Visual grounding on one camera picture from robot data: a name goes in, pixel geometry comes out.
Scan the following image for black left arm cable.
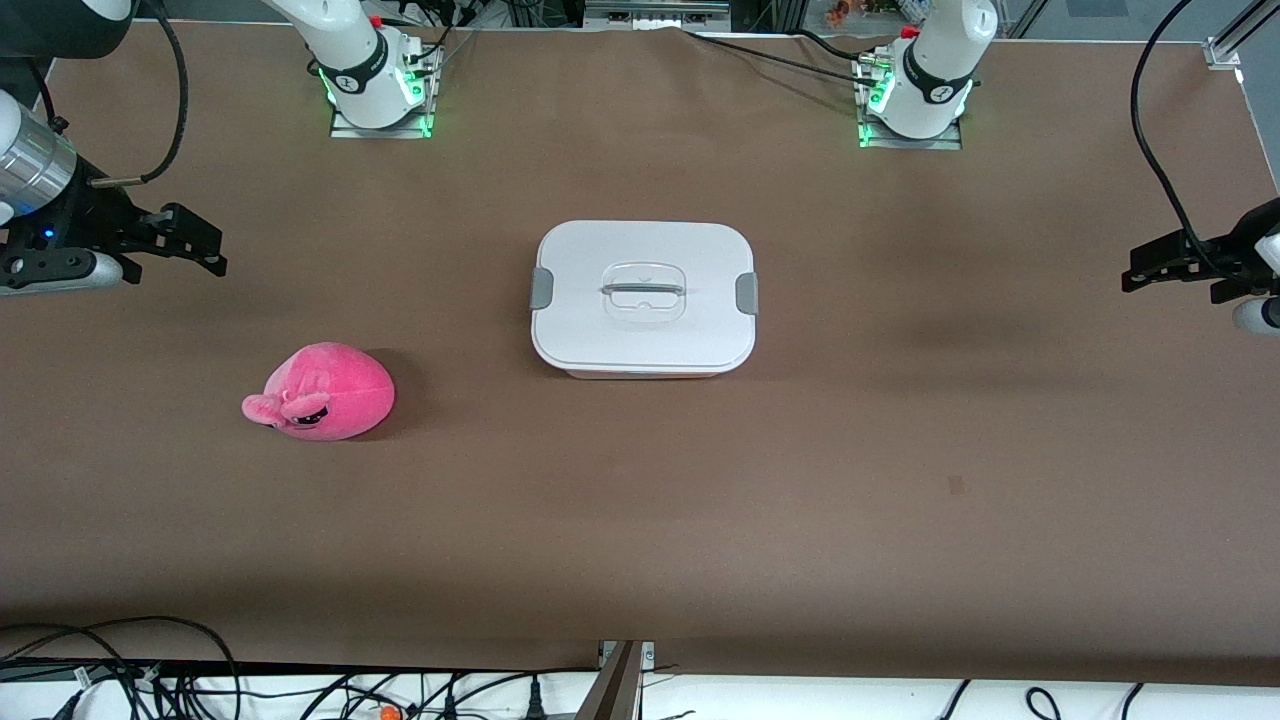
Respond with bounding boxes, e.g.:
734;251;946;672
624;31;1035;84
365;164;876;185
1130;0;1219;276

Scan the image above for black cable to arm base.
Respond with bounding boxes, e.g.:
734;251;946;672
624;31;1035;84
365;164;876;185
685;28;883;87

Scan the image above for pink plastic box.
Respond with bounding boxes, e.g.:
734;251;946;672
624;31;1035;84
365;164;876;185
560;366;729;382

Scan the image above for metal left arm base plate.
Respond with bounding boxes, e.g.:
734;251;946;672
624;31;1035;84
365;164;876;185
857;55;964;152

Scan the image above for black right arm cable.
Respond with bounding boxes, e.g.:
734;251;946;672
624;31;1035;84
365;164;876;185
88;0;191;189

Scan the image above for pink plush toy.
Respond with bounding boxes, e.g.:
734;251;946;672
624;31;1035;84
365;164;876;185
241;342;396;442

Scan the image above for aluminium corner extrusion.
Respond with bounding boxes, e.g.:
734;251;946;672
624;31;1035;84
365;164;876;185
1204;0;1280;71

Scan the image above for black looped floor cable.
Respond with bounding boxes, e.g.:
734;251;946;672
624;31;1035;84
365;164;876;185
0;616;242;720

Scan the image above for aluminium table strut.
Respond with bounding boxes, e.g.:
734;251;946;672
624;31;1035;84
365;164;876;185
575;640;656;720

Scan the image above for white box lid grey clips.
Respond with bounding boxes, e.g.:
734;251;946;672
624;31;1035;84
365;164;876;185
530;220;758;379

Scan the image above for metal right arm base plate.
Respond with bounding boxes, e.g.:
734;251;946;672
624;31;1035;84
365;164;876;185
330;45;437;140

